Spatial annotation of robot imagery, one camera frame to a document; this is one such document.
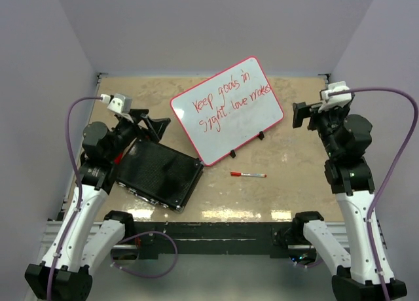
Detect pink framed whiteboard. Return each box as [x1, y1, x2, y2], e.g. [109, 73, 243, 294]
[170, 56, 284, 166]

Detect aluminium frame rail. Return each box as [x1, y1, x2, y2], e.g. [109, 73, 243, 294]
[24, 72, 109, 301]

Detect red microphone silver head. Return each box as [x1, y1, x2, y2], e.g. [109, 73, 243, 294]
[114, 153, 124, 164]

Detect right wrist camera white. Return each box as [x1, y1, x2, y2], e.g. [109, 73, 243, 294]
[318, 81, 353, 113]

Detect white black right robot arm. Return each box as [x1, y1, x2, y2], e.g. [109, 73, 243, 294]
[291, 102, 407, 300]

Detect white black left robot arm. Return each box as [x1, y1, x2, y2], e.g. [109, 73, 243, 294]
[24, 109, 171, 300]

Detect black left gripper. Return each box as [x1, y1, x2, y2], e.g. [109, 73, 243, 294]
[107, 109, 170, 161]

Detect red and white marker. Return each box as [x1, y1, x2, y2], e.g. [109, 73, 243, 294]
[230, 171, 267, 178]

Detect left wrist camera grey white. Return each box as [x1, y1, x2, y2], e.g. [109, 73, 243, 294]
[100, 94, 134, 122]

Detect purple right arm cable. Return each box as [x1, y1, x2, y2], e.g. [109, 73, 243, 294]
[327, 87, 419, 301]

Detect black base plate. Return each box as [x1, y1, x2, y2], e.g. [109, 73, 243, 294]
[96, 221, 331, 261]

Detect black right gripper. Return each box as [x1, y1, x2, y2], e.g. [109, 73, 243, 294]
[293, 99, 348, 156]

